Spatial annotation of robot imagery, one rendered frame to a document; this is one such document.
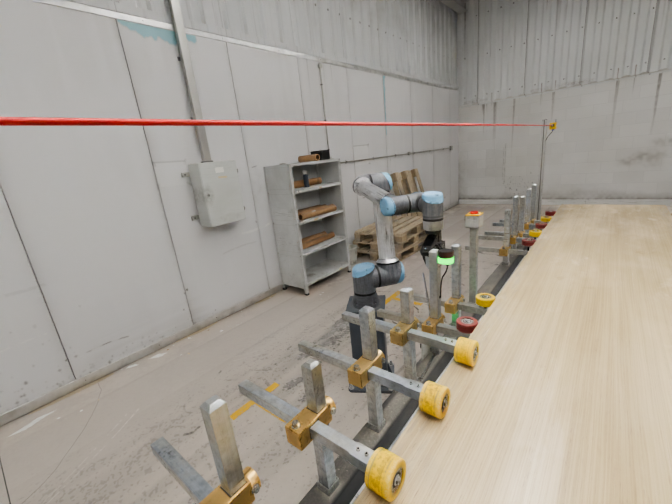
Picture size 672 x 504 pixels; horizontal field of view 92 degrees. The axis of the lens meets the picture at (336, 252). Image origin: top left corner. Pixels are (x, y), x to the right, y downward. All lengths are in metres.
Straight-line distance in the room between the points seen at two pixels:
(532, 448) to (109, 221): 3.11
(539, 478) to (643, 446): 0.26
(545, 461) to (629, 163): 8.19
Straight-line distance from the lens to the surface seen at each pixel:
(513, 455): 0.94
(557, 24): 9.17
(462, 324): 1.37
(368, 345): 1.03
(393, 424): 1.26
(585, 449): 1.00
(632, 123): 8.86
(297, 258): 3.90
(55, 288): 3.26
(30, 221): 3.19
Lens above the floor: 1.58
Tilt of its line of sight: 16 degrees down
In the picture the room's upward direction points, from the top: 6 degrees counter-clockwise
